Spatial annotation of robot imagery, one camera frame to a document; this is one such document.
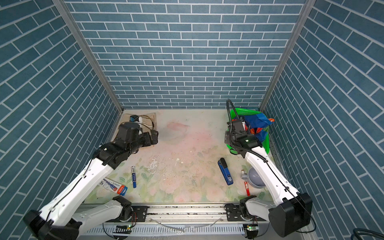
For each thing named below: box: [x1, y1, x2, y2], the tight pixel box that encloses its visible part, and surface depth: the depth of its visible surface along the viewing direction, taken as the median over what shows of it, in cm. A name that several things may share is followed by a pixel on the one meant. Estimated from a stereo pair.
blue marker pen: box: [131, 166, 137, 189], surface depth 86 cm
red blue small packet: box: [98, 177, 128, 196], surface depth 82 cm
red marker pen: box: [240, 169, 251, 197], surface depth 84 cm
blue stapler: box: [217, 157, 234, 186], surface depth 87 cm
